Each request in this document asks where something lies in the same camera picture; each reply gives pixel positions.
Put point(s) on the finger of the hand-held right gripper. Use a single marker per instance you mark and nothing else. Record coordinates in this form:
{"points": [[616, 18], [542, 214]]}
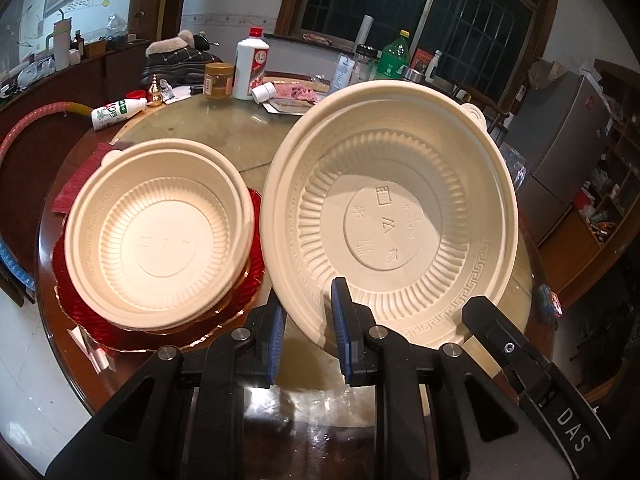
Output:
{"points": [[500, 332]]}

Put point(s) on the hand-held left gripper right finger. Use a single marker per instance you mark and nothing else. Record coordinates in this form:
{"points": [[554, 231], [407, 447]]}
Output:
{"points": [[343, 331]]}

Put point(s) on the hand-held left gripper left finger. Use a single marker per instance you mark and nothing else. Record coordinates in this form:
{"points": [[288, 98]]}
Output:
{"points": [[274, 346]]}

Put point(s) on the cream plastic bowl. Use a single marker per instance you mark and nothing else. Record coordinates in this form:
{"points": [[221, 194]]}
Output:
{"points": [[380, 210], [160, 245]]}

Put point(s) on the red glass plate white label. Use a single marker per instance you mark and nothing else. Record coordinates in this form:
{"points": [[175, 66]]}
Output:
{"points": [[252, 220]]}

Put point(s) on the grey refrigerator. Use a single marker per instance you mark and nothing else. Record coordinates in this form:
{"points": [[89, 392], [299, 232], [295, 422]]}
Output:
{"points": [[560, 150]]}

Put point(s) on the wooden shelf unit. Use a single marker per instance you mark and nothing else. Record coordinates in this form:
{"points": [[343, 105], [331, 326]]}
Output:
{"points": [[615, 160]]}

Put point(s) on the dark wooden chair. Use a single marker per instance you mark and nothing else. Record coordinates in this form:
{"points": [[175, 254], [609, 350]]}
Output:
{"points": [[492, 110]]}

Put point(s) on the brown book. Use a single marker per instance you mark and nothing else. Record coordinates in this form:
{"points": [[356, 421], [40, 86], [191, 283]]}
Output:
{"points": [[280, 107]]}

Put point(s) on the small white cup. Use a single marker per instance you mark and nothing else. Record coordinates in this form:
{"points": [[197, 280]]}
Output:
{"points": [[263, 93]]}

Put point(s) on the dark red woven mat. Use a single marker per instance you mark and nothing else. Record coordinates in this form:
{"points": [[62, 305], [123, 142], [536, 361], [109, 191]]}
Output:
{"points": [[82, 180]]}

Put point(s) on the white tube package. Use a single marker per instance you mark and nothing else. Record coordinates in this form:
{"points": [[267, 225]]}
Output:
{"points": [[343, 74]]}

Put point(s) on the peanut butter jar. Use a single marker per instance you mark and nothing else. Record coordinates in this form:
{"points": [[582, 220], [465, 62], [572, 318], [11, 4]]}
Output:
{"points": [[218, 82]]}

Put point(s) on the clear bottle black cap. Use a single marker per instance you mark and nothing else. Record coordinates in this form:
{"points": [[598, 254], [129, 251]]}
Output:
{"points": [[365, 62]]}

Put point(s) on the green soda bottle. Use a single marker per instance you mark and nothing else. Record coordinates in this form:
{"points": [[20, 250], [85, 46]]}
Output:
{"points": [[394, 60]]}

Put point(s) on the white liquor bottle red cap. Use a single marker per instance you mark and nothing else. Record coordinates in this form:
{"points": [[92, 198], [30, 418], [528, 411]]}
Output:
{"points": [[250, 67]]}

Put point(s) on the small gold ornament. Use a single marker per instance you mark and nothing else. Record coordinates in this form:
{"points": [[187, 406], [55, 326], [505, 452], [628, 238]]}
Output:
{"points": [[155, 92]]}

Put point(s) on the white milk bottle green label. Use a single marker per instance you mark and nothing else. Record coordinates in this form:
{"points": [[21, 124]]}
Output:
{"points": [[116, 114]]}

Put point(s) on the red box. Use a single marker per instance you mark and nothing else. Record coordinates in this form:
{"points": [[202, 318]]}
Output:
{"points": [[422, 60]]}

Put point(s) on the white paper roll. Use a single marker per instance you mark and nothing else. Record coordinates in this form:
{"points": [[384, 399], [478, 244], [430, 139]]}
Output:
{"points": [[365, 34]]}

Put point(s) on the dark jacket with fur collar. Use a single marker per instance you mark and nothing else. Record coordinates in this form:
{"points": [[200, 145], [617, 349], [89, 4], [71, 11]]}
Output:
{"points": [[175, 57]]}

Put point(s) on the dark wooden sideboard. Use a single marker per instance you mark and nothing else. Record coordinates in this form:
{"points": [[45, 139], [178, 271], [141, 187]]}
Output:
{"points": [[115, 67]]}

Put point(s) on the dark wooden framed window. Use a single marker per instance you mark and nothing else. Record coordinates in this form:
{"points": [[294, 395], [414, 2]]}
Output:
{"points": [[450, 5]]}

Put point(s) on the pink and yellow hoop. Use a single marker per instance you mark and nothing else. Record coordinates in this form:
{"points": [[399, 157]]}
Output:
{"points": [[30, 116]]}

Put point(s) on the small brown bottle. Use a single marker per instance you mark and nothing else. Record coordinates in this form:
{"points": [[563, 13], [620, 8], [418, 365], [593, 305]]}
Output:
{"points": [[76, 42]]}

